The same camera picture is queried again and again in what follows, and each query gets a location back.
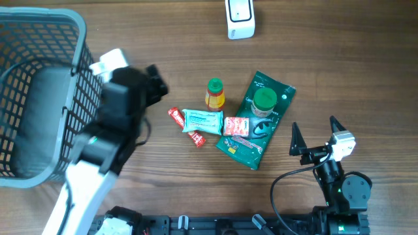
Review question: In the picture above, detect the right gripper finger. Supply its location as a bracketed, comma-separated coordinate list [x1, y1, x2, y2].
[329, 116, 346, 133]
[290, 122, 307, 150]

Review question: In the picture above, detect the green 3M gloves package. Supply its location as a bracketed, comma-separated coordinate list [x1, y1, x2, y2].
[216, 71, 296, 170]

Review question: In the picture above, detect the jar with green lid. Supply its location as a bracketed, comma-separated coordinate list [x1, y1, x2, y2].
[251, 87, 278, 118]

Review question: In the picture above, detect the red sauce bottle green cap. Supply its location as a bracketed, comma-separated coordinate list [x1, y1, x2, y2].
[205, 78, 225, 112]

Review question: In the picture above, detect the orange white snack packet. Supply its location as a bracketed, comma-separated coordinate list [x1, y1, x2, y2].
[223, 117, 249, 137]

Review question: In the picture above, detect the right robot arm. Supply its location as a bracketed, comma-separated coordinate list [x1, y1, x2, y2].
[289, 116, 372, 235]

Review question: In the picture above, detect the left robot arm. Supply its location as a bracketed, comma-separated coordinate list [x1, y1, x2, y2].
[43, 65, 169, 234]

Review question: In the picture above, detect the white barcode scanner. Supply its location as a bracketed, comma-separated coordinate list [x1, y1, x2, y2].
[225, 0, 255, 40]

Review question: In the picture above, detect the red Nescafe coffee stick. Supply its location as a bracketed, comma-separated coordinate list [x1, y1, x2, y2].
[168, 107, 206, 148]

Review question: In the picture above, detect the mint green tissue pack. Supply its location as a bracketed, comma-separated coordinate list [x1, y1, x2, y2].
[182, 109, 223, 135]

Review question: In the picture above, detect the grey plastic mesh basket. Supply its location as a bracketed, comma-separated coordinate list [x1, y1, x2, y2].
[1, 7, 102, 188]

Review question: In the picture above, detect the black aluminium mounting rail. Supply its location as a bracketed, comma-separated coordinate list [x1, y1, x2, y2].
[88, 213, 372, 235]

